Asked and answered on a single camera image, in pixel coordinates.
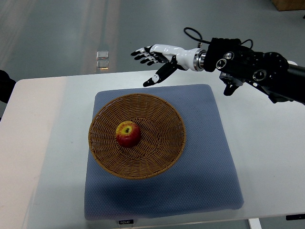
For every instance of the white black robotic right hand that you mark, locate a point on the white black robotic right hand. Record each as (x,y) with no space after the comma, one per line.
(171,58)

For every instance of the red yellow apple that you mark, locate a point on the red yellow apple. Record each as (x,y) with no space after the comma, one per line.
(128,134)

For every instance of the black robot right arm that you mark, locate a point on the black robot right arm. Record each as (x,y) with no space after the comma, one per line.
(269,72)

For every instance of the brown wicker basket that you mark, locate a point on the brown wicker basket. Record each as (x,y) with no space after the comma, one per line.
(163,136)

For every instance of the upper metal floor plate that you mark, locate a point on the upper metal floor plate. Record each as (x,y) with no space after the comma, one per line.
(102,55)

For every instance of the metal floor plate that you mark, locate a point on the metal floor plate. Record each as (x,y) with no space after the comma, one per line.
(102,55)
(102,65)

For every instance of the lower metal floor plate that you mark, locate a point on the lower metal floor plate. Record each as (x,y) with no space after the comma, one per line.
(102,65)

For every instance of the brown cardboard box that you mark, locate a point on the brown cardboard box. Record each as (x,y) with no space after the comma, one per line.
(288,5)

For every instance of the blue grey cushion mat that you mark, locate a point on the blue grey cushion mat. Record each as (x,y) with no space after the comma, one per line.
(203,179)

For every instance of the black table label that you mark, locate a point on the black table label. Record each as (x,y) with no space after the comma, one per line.
(126,222)

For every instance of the white table leg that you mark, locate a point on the white table leg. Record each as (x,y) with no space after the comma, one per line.
(254,223)

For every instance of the black table side clip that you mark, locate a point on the black table side clip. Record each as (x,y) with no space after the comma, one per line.
(295,217)

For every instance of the person in dark jacket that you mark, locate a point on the person in dark jacket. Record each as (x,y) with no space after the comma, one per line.
(6,86)

